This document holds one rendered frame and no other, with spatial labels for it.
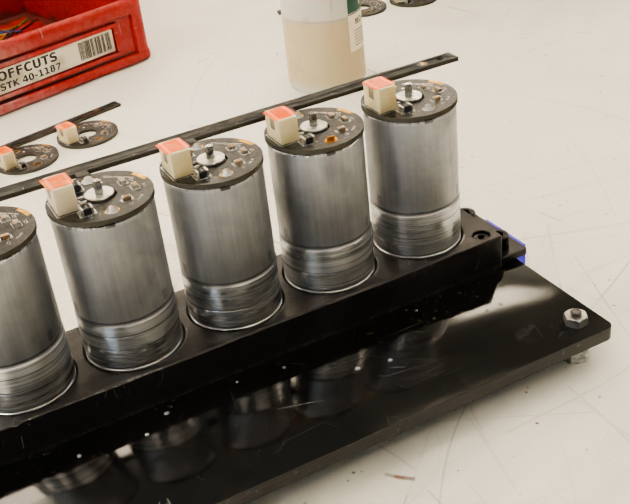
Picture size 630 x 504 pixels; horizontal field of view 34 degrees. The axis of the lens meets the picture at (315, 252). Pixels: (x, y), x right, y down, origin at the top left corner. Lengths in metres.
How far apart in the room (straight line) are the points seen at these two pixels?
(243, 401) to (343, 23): 0.22
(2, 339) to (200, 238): 0.05
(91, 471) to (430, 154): 0.11
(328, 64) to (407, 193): 0.17
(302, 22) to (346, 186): 0.19
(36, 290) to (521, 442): 0.12
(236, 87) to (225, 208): 0.22
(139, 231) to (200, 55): 0.27
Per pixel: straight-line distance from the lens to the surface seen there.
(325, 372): 0.26
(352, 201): 0.26
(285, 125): 0.25
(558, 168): 0.37
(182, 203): 0.24
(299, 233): 0.26
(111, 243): 0.23
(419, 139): 0.26
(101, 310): 0.24
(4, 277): 0.23
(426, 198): 0.27
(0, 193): 0.25
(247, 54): 0.50
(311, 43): 0.43
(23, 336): 0.24
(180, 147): 0.24
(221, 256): 0.25
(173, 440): 0.24
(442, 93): 0.27
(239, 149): 0.25
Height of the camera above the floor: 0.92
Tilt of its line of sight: 31 degrees down
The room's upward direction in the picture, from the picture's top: 7 degrees counter-clockwise
